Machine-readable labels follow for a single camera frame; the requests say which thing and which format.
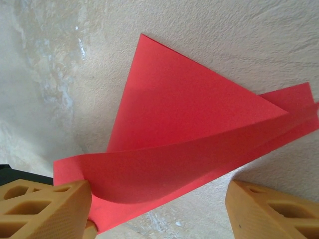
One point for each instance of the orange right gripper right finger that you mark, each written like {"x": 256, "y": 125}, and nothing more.
{"x": 274, "y": 216}

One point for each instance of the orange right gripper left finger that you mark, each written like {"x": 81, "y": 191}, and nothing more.
{"x": 49, "y": 214}

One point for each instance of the red cloth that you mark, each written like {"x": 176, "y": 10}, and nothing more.
{"x": 174, "y": 112}

